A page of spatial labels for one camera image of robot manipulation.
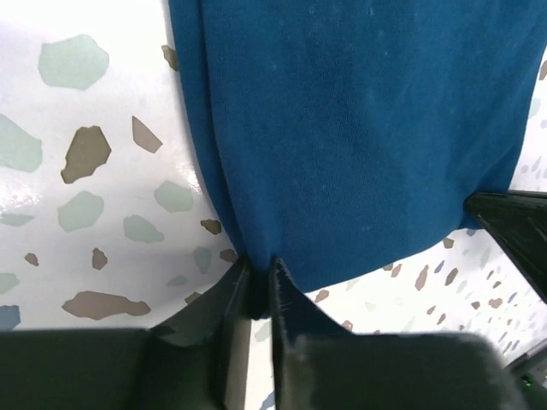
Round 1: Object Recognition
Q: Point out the navy blue t-shirt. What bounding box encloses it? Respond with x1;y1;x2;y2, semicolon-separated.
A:
168;1;546;319

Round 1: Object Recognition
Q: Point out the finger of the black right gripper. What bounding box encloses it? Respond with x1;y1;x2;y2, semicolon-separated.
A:
465;190;547;301

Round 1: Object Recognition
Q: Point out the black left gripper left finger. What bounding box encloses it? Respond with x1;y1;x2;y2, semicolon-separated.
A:
149;257;252;409

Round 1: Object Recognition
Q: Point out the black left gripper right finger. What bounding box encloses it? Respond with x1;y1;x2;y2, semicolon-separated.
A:
268;257;353;409

